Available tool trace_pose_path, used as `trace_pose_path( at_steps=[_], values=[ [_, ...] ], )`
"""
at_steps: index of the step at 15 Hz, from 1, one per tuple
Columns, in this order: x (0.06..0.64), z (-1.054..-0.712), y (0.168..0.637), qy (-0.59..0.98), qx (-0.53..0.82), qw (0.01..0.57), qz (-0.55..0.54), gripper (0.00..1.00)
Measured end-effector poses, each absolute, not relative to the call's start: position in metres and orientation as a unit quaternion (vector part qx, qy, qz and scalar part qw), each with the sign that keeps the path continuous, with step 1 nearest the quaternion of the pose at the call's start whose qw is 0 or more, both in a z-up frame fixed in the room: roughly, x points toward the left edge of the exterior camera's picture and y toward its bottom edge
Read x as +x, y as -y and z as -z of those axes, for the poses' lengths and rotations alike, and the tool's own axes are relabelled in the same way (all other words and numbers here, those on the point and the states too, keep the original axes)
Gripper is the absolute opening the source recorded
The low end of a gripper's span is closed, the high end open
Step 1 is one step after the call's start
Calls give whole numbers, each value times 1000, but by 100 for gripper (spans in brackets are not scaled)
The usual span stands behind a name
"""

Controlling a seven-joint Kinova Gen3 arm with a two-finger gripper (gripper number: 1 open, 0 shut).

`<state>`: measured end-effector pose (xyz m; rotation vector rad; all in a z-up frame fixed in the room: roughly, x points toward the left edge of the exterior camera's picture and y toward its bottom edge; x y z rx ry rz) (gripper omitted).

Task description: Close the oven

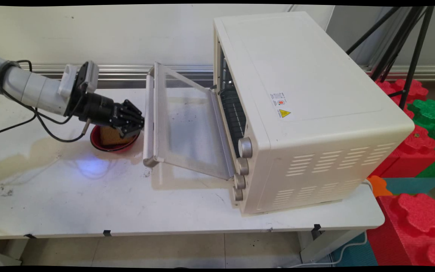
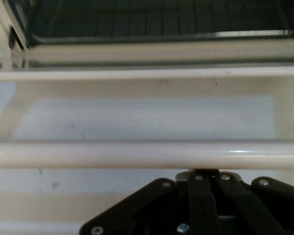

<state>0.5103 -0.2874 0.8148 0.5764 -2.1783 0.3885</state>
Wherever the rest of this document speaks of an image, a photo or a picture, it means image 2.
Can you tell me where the cream toaster oven body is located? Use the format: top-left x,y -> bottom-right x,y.
0,0 -> 294,71

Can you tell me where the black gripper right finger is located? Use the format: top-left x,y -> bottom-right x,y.
213,170 -> 294,235

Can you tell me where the cream glass oven door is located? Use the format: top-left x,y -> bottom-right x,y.
0,60 -> 294,170

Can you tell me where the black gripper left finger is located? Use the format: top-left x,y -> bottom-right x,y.
79,169 -> 221,235

